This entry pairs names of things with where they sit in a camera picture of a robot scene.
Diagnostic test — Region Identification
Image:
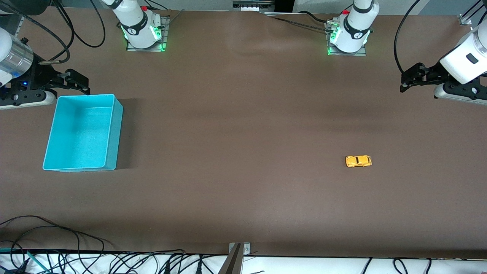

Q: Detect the yellow beetle toy car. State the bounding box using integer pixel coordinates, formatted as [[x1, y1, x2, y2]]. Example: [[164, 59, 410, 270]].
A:
[[345, 155, 373, 168]]

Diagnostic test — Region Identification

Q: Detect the teal plastic bin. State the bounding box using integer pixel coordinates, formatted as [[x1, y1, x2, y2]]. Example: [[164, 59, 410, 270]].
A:
[[43, 94, 124, 172]]

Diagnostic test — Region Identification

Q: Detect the white ledge strip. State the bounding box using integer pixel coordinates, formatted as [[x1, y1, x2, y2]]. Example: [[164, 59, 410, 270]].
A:
[[0, 252, 487, 274]]

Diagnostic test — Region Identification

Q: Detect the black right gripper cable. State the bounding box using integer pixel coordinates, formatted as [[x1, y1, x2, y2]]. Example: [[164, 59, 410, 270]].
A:
[[0, 8, 71, 65]]

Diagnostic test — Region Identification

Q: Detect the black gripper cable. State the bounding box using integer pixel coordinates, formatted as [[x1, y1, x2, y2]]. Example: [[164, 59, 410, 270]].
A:
[[394, 0, 423, 75], [0, 8, 71, 65]]

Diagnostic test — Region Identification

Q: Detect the black hanging cable loop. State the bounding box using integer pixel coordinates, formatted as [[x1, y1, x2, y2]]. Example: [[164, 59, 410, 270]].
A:
[[51, 0, 106, 48]]

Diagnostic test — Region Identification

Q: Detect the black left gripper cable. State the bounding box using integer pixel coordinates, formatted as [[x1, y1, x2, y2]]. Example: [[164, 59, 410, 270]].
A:
[[394, 0, 423, 75]]

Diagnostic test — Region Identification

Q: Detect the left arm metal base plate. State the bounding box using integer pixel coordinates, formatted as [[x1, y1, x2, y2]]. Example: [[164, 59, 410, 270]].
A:
[[325, 21, 368, 57]]

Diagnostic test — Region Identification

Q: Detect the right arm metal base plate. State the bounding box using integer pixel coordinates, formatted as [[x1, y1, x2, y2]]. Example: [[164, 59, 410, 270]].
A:
[[126, 15, 170, 52]]

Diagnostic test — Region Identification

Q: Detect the thick black base cable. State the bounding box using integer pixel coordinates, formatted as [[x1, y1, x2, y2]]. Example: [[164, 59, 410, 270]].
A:
[[298, 10, 330, 24]]

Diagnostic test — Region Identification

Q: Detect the thin black base cable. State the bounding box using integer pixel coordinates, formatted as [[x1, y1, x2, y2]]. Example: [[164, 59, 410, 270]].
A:
[[146, 0, 185, 30]]

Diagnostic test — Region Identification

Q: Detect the thin dark base cable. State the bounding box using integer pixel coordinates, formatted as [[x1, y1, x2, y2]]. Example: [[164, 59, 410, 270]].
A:
[[264, 12, 331, 32]]

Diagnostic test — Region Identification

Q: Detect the long thin dark cable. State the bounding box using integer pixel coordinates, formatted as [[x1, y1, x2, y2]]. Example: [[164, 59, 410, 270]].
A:
[[0, 215, 115, 252], [0, 225, 82, 267]]

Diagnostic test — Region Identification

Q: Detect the teal cable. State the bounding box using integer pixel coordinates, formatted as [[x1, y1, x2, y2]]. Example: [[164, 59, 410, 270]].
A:
[[26, 250, 49, 273]]

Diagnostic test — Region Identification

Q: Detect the short black cable loop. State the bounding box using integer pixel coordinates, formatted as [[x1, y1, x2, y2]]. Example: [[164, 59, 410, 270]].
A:
[[393, 258, 410, 274]]

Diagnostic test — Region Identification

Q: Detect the grey metal bracket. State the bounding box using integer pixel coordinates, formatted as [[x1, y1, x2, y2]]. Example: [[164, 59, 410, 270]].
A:
[[228, 242, 251, 256]]

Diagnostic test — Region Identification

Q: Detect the grey camera mount pole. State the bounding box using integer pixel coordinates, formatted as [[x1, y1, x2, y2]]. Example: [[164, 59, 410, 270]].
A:
[[218, 244, 243, 274]]

